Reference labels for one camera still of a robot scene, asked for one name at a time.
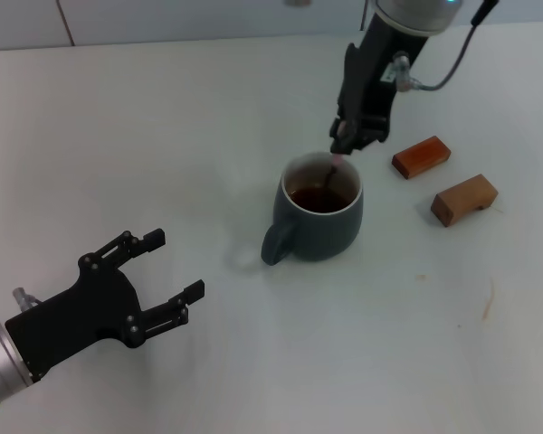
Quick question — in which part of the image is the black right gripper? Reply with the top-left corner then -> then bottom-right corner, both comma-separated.
329,13 -> 429,157

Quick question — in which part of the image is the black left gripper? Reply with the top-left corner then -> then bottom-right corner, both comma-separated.
4,228 -> 206,377

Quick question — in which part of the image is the pink handled metal spoon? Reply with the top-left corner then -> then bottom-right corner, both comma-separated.
321,122 -> 347,190

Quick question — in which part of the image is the grey ceramic cup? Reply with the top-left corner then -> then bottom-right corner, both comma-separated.
260,149 -> 365,268

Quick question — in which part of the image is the reddish brown wooden block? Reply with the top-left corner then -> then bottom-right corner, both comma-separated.
391,135 -> 453,181

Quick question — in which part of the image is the dark brown tea liquid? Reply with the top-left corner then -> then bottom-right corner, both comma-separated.
288,185 -> 352,215

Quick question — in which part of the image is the light brown wooden block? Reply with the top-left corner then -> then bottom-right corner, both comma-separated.
430,173 -> 500,228

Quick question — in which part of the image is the grey right gripper cable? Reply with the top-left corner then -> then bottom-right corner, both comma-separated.
387,0 -> 501,95

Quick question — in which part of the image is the silver left gripper cable plug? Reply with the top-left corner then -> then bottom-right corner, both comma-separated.
12,285 -> 44,314

